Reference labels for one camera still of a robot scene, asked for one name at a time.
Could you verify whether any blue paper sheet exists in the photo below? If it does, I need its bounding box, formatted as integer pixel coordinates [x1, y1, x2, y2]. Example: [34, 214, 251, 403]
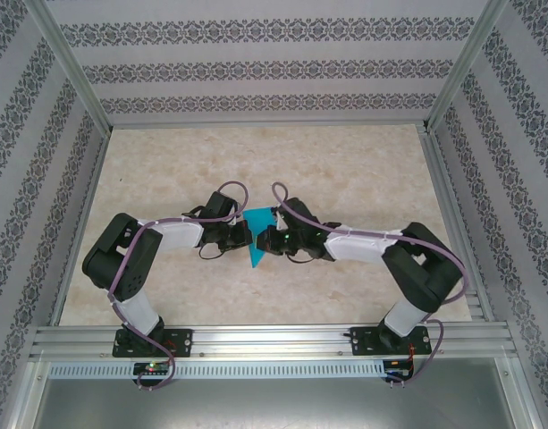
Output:
[241, 206, 280, 270]

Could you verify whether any grey sheet metal panel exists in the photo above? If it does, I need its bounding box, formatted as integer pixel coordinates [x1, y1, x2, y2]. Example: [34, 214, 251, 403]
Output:
[30, 377, 518, 429]

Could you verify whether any aluminium mounting rail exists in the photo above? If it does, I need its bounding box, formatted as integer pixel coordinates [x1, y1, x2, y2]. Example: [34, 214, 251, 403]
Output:
[30, 324, 518, 360]

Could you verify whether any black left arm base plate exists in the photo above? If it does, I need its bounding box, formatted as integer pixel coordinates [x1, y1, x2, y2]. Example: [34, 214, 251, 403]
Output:
[112, 329, 194, 358]

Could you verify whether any aluminium frame beam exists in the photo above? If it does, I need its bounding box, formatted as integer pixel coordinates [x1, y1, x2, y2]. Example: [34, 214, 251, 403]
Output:
[107, 119, 431, 130]

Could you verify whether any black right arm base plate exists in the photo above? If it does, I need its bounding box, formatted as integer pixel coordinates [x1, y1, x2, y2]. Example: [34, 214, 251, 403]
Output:
[350, 324, 434, 358]

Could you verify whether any slotted grey cable duct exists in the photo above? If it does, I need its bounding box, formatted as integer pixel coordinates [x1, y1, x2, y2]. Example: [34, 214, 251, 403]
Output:
[47, 360, 387, 379]

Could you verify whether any aluminium table side rail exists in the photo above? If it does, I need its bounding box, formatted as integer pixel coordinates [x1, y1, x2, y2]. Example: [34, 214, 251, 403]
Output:
[48, 127, 113, 326]
[419, 127, 497, 323]

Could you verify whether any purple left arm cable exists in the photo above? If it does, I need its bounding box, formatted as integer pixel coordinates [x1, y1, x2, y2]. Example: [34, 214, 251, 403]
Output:
[106, 181, 250, 392]

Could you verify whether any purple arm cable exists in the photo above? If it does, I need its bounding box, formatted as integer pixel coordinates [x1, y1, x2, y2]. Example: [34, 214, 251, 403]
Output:
[271, 181, 469, 389]
[106, 181, 250, 392]

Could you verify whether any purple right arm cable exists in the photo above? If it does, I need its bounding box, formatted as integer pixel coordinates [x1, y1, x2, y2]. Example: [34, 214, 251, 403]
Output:
[271, 181, 469, 389]

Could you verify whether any aluminium frame post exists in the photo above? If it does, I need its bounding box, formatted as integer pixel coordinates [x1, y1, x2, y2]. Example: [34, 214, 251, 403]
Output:
[22, 0, 114, 135]
[426, 0, 512, 133]

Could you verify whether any aluminium frame leg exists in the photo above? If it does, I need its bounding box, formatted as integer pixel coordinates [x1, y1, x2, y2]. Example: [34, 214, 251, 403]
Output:
[496, 357, 543, 429]
[4, 359, 49, 429]

